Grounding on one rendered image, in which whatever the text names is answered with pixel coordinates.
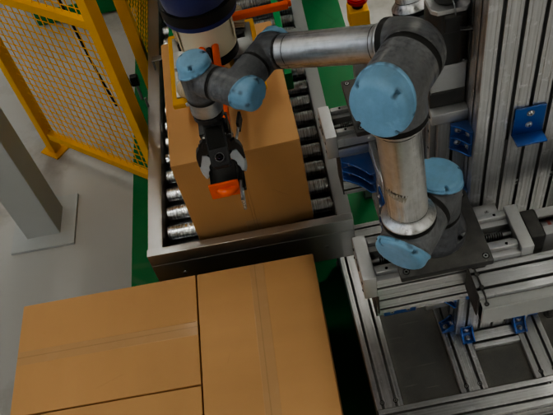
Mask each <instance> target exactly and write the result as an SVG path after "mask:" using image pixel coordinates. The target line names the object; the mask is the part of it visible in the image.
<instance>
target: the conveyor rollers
mask: <svg viewBox="0 0 553 415"><path fill-rule="evenodd" d="M270 3H271V0H239V1H237V0H236V4H238V5H239V6H240V7H241V8H242V10H244V9H248V8H252V7H259V6H262V5H267V4H270ZM280 14H281V22H282V26H283V27H286V26H293V21H292V16H291V14H290V7H288V9H286V10H281V11H280ZM286 14H289V15H286ZM282 15H284V16H282ZM268 17H272V18H268ZM250 18H253V20H254V24H258V23H262V22H266V21H270V22H271V23H272V26H274V25H275V21H274V17H273V13H272V12H271V13H268V14H263V15H260V16H253V17H249V18H245V20H246V19H250ZM264 18H268V19H264ZM260 19H264V20H260ZM256 20H260V21H256ZM162 21H163V23H164V26H165V27H163V28H162V30H163V34H164V37H165V38H168V37H169V27H168V26H167V25H166V24H165V21H164V20H163V18H162ZM291 71H292V77H293V80H294V79H298V78H302V77H304V70H303V68H292V69H291ZM307 86H308V85H307V84H306V81H305V80H301V81H297V82H294V87H295V88H294V89H290V90H288V93H289V95H294V94H298V93H302V92H307ZM310 101H311V99H310V98H309V95H303V96H296V97H291V98H290V102H291V106H292V109H293V110H297V109H301V108H306V107H310ZM294 116H295V122H296V125H300V124H308V123H312V122H313V121H314V115H313V112H312V110H306V111H301V112H296V113H294ZM297 130H298V134H299V137H300V141H306V140H310V139H315V138H317V137H318V136H317V133H318V130H316V127H315V126H310V127H305V128H297ZM301 149H302V154H303V158H307V157H311V156H320V155H321V151H320V150H321V147H320V146H319V142H315V143H310V144H305V145H301ZM165 161H166V164H167V166H170V154H169V153H168V154H165ZM324 167H325V165H324V164H323V160H317V161H310V162H305V163H304V168H305V172H306V176H308V175H316V174H321V173H324V172H325V170H324ZM165 175H166V179H167V182H168V184H172V183H177V182H176V180H175V178H174V175H173V172H172V170H167V171H166V172H165ZM308 186H309V194H317V193H322V192H327V191H328V190H329V189H328V186H329V183H328V181H327V178H322V179H316V180H309V181H308ZM166 197H167V199H168V201H169V202H173V201H177V200H181V199H183V197H182V194H181V193H180V190H179V187H174V188H169V189H167V190H166ZM311 204H312V209H313V214H315V213H319V212H327V211H332V210H333V209H332V205H333V202H332V200H331V197H325V198H317V199H312V200H311ZM166 211H167V213H166V214H167V217H168V219H169V220H170V221H172V220H177V219H181V218H186V217H190V215H189V213H188V209H187V207H186V205H185V204H181V205H177V206H173V207H167V208H166ZM167 235H168V237H169V240H177V239H181V238H186V237H190V236H196V235H198V234H197V232H196V230H195V227H194V225H193V223H192V222H189V223H184V224H180V225H175V226H168V227H167Z"/></svg>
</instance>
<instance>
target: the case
mask: <svg viewBox="0 0 553 415"><path fill-rule="evenodd" d="M161 57H162V67H163V78H164V89H165V109H166V120H167V130H168V141H169V152H170V168H171V170H172V172H173V175H174V178H175V180H176V182H177V185H178V186H179V190H180V193H181V194H182V197H183V199H184V202H185V205H186V207H187V209H188V213H189V215H190V217H191V219H192V222H193V225H194V227H195V230H196V232H197V235H198V237H199V240H206V239H211V238H216V237H220V236H225V235H233V234H238V233H242V232H246V231H255V230H260V229H264V228H268V227H274V226H282V225H286V224H291V223H295V222H298V221H305V220H309V219H313V218H314V215H313V209H312V204H311V200H310V195H309V186H308V181H307V177H306V172H305V168H304V158H303V154H302V149H301V145H300V137H299V134H298V130H297V127H296V122H295V116H294V113H293V109H292V106H291V102H290V97H289V93H288V90H287V86H286V80H285V77H284V73H283V70H282V69H276V70H274V71H273V72H272V74H271V75H270V76H269V78H268V79H267V80H266V83H267V89H266V95H265V98H264V99H263V103H262V104H261V106H260V107H259V108H258V109H257V110H255V111H253V112H248V111H245V110H236V109H234V108H232V107H230V106H228V107H229V112H230V126H231V130H232V132H233V137H234V138H235V134H236V129H237V126H236V118H237V112H238V111H240V113H241V115H242V120H243V121H242V127H241V132H239V136H238V140H239V141H240V142H241V144H242V146H243V149H244V154H245V157H246V161H247V165H248V167H247V171H245V172H244V176H245V182H246V187H247V189H246V190H245V191H244V194H245V199H246V205H247V209H246V210H244V207H243V204H242V202H241V197H240V194H236V195H231V196H229V197H224V198H217V199H212V196H211V193H210V190H209V188H208V185H209V184H211V183H210V178H209V179H206V177H205V176H204V175H203V174H202V172H201V169H200V167H199V165H198V161H197V158H196V149H197V147H198V144H199V141H200V140H201V138H200V137H199V131H198V123H196V122H195V120H194V118H193V115H192V113H191V110H190V108H189V107H184V108H181V109H176V110H175V109H174V107H173V100H172V89H171V78H170V57H169V46H168V44H163V45H161Z"/></svg>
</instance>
